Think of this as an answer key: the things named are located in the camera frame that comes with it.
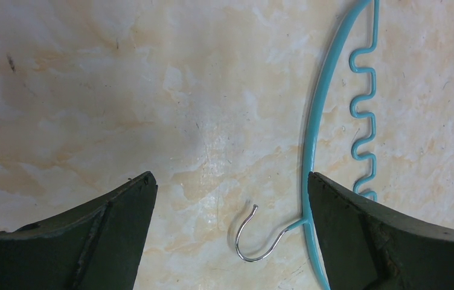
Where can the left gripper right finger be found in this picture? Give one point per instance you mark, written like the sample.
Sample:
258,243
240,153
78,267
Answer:
366,245

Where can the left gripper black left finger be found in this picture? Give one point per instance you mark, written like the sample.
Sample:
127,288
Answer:
96,245

